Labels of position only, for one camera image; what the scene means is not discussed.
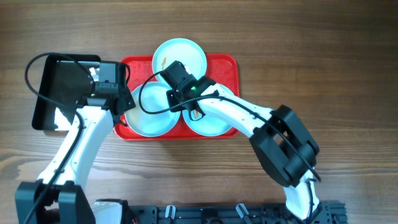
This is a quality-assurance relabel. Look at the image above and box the white plate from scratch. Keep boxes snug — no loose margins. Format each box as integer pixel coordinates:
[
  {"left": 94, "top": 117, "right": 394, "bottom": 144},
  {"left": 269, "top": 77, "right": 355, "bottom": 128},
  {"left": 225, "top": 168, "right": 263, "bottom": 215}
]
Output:
[
  {"left": 125, "top": 82, "right": 180, "bottom": 137},
  {"left": 182, "top": 110, "right": 232, "bottom": 137},
  {"left": 152, "top": 38, "right": 207, "bottom": 80}
]

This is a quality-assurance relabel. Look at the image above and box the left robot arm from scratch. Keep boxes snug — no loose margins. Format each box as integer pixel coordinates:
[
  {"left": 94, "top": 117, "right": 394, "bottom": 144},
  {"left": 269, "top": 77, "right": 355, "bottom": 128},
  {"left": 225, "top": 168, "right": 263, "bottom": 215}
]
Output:
[{"left": 15, "top": 62, "right": 135, "bottom": 223}]

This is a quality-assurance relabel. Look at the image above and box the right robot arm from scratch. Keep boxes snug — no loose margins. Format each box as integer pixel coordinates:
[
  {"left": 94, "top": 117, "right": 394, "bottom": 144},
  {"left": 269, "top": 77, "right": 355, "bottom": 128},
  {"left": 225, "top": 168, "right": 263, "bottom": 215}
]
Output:
[{"left": 160, "top": 61, "right": 321, "bottom": 223}]

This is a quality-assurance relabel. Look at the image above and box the red serving tray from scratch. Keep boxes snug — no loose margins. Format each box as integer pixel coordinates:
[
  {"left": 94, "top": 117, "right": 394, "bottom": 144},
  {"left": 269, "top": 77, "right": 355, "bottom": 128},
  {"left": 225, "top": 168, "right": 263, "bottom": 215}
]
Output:
[{"left": 114, "top": 54, "right": 240, "bottom": 141}]

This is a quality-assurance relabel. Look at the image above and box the black water tray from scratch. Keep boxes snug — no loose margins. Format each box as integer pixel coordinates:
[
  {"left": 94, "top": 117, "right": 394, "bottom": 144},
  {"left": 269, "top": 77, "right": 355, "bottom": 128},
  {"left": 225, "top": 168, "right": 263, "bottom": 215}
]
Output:
[{"left": 32, "top": 54, "right": 101, "bottom": 131}]

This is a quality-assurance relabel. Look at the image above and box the white plate top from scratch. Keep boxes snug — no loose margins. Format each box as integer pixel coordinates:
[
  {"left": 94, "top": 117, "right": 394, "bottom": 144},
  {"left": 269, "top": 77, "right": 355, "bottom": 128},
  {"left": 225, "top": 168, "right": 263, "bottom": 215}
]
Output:
[{"left": 152, "top": 38, "right": 207, "bottom": 80}]

